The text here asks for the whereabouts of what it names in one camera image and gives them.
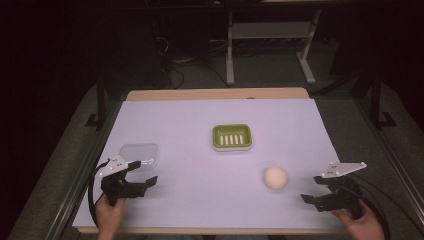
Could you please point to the person's right hand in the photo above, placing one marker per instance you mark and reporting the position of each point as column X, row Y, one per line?
column 361, row 225

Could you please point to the white table mat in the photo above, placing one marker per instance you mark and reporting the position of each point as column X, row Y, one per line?
column 206, row 193

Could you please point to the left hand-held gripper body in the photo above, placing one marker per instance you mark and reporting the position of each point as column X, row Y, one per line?
column 117, row 187

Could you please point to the aluminium frame rail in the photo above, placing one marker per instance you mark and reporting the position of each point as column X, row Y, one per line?
column 81, row 180
column 393, row 160

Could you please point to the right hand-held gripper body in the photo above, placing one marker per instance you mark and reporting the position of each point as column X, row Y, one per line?
column 345, row 195

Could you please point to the cream round ball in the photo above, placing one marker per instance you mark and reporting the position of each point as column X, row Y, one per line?
column 276, row 178

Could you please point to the person's left hand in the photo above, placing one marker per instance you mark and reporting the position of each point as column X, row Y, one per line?
column 108, row 215

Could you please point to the white metal stand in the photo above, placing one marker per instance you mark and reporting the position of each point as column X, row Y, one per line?
column 270, row 30

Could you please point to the black metal stand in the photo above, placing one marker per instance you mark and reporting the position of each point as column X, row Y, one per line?
column 376, row 100
column 101, row 106

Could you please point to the clear plastic container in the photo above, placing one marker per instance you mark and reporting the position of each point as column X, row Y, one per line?
column 140, row 154

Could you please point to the green soap dish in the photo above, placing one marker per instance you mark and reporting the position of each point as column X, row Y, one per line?
column 232, row 137

